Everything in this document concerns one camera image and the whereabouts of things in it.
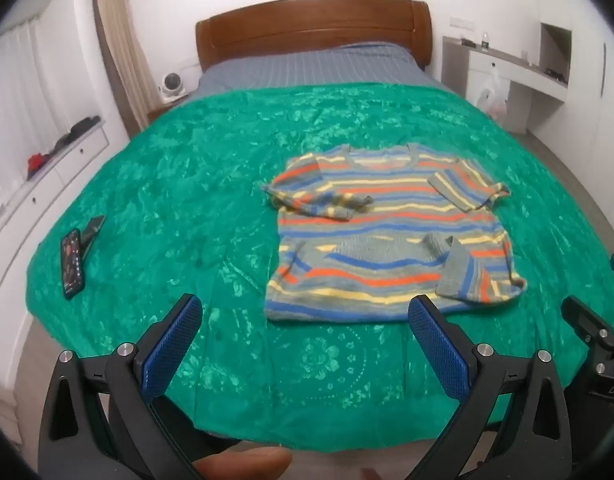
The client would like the brown wooden headboard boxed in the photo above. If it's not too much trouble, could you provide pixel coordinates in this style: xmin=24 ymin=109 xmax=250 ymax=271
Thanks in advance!
xmin=195 ymin=0 xmax=432 ymax=72

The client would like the white wall desk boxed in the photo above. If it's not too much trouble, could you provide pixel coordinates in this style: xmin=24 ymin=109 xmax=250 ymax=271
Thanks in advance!
xmin=441 ymin=22 xmax=572 ymax=134

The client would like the green patterned blanket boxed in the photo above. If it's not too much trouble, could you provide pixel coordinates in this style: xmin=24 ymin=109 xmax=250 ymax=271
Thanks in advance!
xmin=24 ymin=84 xmax=614 ymax=453

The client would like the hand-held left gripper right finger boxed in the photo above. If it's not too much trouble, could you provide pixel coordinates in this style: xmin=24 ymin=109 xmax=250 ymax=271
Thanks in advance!
xmin=402 ymin=295 xmax=572 ymax=480

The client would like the white drawer cabinet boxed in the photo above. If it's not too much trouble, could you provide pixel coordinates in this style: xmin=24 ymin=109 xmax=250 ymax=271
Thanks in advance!
xmin=0 ymin=120 xmax=114 ymax=323

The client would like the white plastic bag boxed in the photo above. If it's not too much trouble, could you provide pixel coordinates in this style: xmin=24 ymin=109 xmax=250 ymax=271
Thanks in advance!
xmin=476 ymin=67 xmax=510 ymax=122

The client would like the striped knit sweater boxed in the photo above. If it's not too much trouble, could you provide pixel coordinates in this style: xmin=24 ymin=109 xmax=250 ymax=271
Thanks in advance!
xmin=263 ymin=143 xmax=528 ymax=322

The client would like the black smartphone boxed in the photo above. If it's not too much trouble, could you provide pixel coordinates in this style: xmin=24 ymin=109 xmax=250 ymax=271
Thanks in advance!
xmin=61 ymin=228 xmax=84 ymax=300

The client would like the small white fan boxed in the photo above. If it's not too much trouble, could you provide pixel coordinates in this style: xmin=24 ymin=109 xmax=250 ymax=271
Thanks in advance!
xmin=158 ymin=72 xmax=190 ymax=99

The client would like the grey striped bed sheet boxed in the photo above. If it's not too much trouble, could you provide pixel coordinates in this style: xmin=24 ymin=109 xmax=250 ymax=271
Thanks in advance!
xmin=194 ymin=42 xmax=455 ymax=98

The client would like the beige curtain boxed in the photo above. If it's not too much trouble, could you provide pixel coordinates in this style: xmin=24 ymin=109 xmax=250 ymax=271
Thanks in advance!
xmin=92 ymin=0 xmax=150 ymax=134

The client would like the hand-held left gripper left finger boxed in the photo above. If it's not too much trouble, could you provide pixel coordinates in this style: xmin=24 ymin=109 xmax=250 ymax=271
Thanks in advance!
xmin=38 ymin=293 xmax=238 ymax=480

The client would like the black cloth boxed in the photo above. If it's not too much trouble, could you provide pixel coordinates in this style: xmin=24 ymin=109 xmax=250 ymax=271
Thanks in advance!
xmin=49 ymin=116 xmax=102 ymax=154

